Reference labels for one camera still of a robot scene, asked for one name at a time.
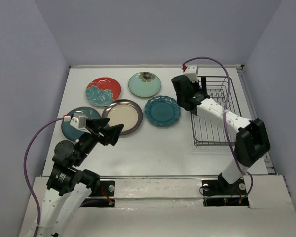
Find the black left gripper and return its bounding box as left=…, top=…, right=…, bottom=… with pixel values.
left=74, top=117, right=125, bottom=165

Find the cream plate with purple rim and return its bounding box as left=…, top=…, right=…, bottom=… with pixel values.
left=102, top=99, right=143, bottom=135

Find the teal scalloped embossed plate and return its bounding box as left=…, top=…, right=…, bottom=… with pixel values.
left=144, top=95, right=181, bottom=127

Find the dark teal round plate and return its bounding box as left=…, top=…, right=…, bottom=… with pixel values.
left=61, top=106, right=101, bottom=141

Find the red plate with teal flower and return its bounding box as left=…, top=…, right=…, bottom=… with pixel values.
left=85, top=77, right=121, bottom=107

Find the light green flower plate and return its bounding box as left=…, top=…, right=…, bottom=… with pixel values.
left=128, top=71, right=161, bottom=98

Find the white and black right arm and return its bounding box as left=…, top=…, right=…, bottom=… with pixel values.
left=171, top=75, right=270, bottom=194

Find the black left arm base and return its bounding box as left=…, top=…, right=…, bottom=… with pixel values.
left=80, top=180, right=115, bottom=208

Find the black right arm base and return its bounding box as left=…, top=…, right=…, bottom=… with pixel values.
left=199, top=175, right=249, bottom=207

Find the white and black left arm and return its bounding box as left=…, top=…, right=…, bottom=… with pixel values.
left=27, top=113, right=124, bottom=237

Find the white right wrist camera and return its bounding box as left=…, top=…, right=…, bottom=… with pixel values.
left=182, top=65, right=198, bottom=83

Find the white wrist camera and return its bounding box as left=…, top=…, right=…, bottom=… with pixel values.
left=63, top=113, right=87, bottom=131
left=182, top=65, right=198, bottom=83

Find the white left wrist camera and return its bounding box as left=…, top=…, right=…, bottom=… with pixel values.
left=63, top=113, right=87, bottom=131

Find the black wire dish rack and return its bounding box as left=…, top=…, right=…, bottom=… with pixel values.
left=190, top=76, right=251, bottom=147

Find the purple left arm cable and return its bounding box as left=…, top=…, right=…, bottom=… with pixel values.
left=23, top=117, right=66, bottom=237

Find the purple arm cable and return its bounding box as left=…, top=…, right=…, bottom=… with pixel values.
left=23, top=117, right=66, bottom=237
left=183, top=56, right=254, bottom=205

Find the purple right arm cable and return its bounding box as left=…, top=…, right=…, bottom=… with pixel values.
left=183, top=56, right=254, bottom=205

